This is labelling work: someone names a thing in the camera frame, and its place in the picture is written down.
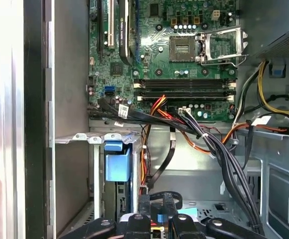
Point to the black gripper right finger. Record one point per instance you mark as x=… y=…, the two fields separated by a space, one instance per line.
x=184 y=227

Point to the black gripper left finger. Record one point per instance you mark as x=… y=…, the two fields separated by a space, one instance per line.
x=136 y=226

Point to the hard disk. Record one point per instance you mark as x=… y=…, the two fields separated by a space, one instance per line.
x=117 y=164

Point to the metal disk bay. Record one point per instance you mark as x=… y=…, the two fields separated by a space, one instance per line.
x=67 y=139

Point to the black RAM slot white clips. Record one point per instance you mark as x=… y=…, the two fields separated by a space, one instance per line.
x=196 y=98
x=184 y=86

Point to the black expansion slot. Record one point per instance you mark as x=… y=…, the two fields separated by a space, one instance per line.
x=100 y=25

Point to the white expansion slot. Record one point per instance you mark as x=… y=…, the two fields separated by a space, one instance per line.
x=110 y=20

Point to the metal drive cage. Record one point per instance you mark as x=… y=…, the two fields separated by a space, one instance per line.
x=278 y=154

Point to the black PC case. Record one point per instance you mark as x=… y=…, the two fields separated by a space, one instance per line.
x=69 y=74

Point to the thin metal locking lever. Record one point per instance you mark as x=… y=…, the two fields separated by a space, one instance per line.
x=221 y=64

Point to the CPU socket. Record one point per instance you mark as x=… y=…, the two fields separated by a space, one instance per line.
x=182 y=48

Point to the green motherboard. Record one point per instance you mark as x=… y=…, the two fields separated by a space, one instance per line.
x=154 y=44

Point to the black graphics card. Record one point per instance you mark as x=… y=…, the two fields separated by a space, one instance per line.
x=124 y=30

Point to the metal socket cover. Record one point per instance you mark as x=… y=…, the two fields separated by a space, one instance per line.
x=225 y=30

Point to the grey power supply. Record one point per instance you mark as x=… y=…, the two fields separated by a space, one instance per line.
x=271 y=25

